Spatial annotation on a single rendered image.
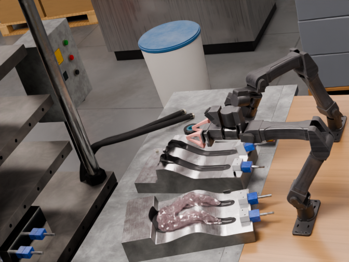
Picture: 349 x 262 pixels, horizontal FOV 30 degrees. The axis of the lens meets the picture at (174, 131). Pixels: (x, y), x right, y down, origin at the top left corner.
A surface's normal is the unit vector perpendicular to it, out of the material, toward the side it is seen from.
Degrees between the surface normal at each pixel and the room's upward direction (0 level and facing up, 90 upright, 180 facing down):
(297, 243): 0
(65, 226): 0
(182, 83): 94
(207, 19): 90
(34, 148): 0
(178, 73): 94
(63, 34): 90
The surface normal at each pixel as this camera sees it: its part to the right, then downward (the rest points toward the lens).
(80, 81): 0.91, -0.03
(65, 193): -0.26, -0.82
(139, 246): -0.04, 0.53
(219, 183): -0.32, 0.57
